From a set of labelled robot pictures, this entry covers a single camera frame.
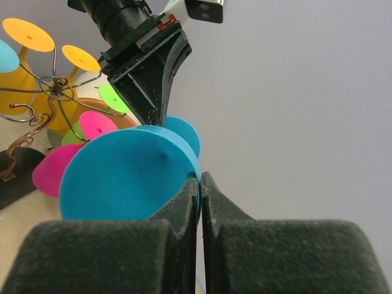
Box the metal wine glass rack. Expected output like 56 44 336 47
0 47 128 211

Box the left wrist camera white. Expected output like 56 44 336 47
161 0 228 29

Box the white cylinder container orange lid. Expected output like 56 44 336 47
47 72 141 151

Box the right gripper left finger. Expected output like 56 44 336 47
1 173 199 293

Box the blue wine glass front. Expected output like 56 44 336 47
0 40 20 74

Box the green wine glass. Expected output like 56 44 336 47
61 84 137 145

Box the orange wine glass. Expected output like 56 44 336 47
1 18 55 115
32 45 102 135

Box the pink wine glass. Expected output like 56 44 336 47
32 111 118 197

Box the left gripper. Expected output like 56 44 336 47
67 1 192 126

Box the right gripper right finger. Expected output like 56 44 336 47
201 172 391 293

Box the blue wine glass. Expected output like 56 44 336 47
59 116 201 221
0 40 20 74

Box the orange wine glass front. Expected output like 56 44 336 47
32 45 102 135

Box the orange wine glass back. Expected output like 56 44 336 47
1 18 55 115

